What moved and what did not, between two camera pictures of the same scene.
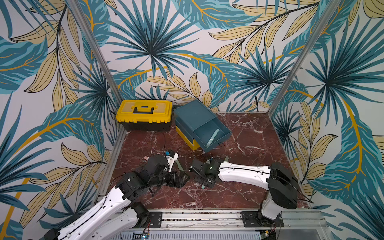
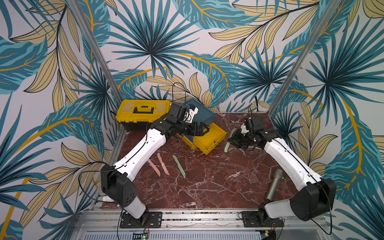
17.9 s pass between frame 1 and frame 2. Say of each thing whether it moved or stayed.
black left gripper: moved
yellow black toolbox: stayed
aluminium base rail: stayed
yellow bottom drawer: moved
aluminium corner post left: stayed
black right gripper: moved
